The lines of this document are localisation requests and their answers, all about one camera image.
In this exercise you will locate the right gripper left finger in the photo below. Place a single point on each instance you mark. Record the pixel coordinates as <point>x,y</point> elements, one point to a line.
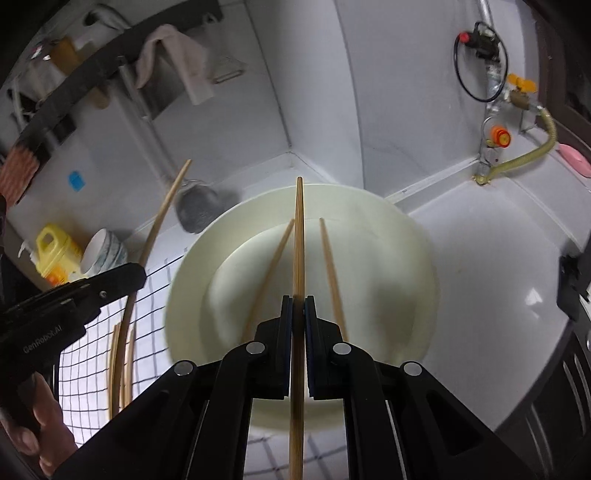
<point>258,369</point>

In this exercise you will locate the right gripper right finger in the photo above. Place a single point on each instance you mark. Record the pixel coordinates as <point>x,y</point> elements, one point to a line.
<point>340,370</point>

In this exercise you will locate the wooden chopstick one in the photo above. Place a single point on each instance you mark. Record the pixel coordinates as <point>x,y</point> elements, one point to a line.
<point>297,345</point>

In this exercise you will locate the wooden chopstick two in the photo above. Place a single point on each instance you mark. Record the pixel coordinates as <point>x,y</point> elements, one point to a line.
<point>131,298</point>

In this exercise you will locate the wooden chopstick five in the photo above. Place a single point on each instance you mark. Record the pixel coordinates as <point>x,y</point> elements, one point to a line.
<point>110,370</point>

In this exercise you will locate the wooden chopstick six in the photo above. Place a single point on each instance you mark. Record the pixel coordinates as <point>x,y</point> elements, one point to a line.
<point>128,369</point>

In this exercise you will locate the wooden chopstick four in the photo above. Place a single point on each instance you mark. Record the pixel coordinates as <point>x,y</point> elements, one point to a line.
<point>333,280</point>

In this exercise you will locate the yellow dish soap bottle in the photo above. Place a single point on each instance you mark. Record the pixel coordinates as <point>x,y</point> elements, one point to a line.
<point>55,255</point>

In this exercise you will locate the top blue white bowl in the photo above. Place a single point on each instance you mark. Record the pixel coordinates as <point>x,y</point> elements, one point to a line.
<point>95,254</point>

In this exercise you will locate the blue white bowl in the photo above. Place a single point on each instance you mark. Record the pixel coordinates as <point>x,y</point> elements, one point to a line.
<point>95,254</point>
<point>113,248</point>
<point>122,254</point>

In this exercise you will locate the middle blue white bowl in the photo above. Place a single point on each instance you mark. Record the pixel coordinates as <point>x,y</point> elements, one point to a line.
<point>113,248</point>

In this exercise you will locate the bottom blue white bowl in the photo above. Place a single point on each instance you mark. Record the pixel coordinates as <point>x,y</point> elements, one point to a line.
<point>122,254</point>

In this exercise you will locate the orange striped hanging cloth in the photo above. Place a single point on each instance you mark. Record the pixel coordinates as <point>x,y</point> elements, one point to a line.
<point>17,172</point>

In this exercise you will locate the metal spatula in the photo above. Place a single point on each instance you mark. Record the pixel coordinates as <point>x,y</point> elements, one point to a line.
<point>195,203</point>

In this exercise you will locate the black phone holder clip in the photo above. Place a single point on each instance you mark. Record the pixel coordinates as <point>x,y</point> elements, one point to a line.
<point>574,280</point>

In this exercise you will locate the metal peeler hanging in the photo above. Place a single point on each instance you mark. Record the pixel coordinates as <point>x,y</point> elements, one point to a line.
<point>225,68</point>

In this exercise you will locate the pink beige hanging towel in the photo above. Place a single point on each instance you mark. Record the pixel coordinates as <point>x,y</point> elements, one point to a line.
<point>189,60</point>

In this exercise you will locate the gas valve with pipe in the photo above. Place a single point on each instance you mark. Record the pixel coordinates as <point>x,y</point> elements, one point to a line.
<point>501,88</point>

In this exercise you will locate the blue wall hook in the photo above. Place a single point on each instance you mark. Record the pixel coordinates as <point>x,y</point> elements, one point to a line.
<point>76,181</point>

